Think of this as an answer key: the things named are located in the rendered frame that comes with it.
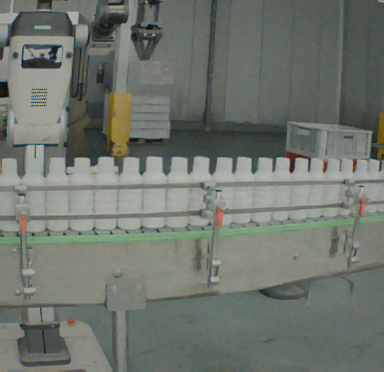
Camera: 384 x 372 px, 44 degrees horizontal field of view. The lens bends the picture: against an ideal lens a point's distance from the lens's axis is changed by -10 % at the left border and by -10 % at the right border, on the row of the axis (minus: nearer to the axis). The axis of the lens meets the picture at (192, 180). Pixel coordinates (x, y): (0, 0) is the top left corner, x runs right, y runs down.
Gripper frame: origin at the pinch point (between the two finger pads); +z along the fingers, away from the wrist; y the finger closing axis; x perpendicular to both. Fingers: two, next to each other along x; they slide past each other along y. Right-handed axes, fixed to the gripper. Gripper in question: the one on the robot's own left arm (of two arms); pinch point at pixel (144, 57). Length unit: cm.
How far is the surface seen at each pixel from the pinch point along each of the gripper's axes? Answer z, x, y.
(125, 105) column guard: 24, -198, 731
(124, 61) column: -55, -194, 745
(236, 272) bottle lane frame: 54, -22, -17
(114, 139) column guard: 83, -182, 733
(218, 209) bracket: 34.9, -11.6, -24.5
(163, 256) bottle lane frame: 48, -2, -17
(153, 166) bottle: 26.7, 0.5, -13.9
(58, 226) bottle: 40.3, 23.4, -14.6
